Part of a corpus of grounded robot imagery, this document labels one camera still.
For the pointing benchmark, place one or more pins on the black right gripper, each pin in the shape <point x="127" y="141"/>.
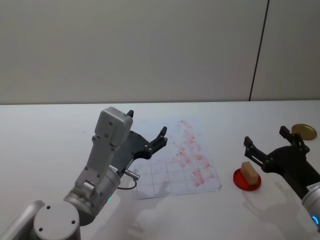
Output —
<point x="290" y="162"/>

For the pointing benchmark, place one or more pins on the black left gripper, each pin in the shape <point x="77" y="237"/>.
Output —
<point x="132" y="145"/>

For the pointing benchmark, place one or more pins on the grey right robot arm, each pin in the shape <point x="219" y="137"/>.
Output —
<point x="312" y="202"/>

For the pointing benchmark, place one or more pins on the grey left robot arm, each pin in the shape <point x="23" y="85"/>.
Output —
<point x="100" y="160"/>

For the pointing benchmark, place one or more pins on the gold round lid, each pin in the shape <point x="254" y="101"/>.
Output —
<point x="306" y="132"/>

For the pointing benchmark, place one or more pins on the tan wooden block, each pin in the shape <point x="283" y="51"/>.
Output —
<point x="249" y="173"/>

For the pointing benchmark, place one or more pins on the red round lid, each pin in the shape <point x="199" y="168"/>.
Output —
<point x="240" y="180"/>

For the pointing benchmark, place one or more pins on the clear sheet with red smears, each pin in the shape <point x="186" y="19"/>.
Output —
<point x="185" y="160"/>

